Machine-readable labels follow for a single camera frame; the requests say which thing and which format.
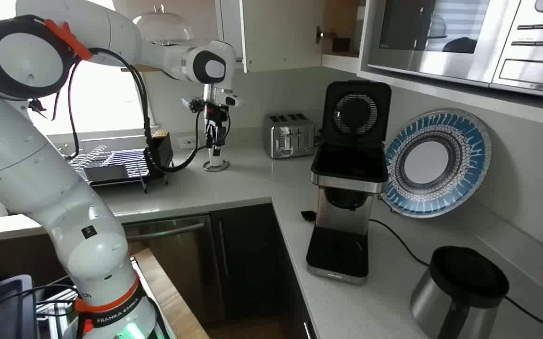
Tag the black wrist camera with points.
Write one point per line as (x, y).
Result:
(193, 104)

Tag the silver four-slot toaster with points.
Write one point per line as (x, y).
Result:
(291, 136)

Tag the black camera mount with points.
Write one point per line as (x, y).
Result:
(357, 115)

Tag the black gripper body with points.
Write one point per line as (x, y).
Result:
(216, 115)

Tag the wooden board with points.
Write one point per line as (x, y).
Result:
(171, 298)

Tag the small white cone object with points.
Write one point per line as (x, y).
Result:
(216, 166)

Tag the white upper cabinet door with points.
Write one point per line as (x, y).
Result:
(278, 34)

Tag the stainless steel microwave oven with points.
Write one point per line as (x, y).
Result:
(472, 40)

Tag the black steel coffeemaker body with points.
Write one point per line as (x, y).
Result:
(346, 208)

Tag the white dome lamp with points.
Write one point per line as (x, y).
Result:
(163, 27)

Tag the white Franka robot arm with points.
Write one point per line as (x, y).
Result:
(27, 170)

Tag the small black box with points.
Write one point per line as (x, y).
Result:
(159, 151)

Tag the black equipment case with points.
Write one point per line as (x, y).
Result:
(1, 311)

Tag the dark lower cabinet door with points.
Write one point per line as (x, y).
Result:
(246, 264)

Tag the small black counter object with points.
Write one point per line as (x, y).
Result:
(310, 215)

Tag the steel carafe with black lid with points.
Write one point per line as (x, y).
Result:
(459, 294)

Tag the blue white decorative plate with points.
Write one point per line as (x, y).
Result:
(436, 162)

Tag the stainless dishwasher front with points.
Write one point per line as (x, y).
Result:
(171, 251)

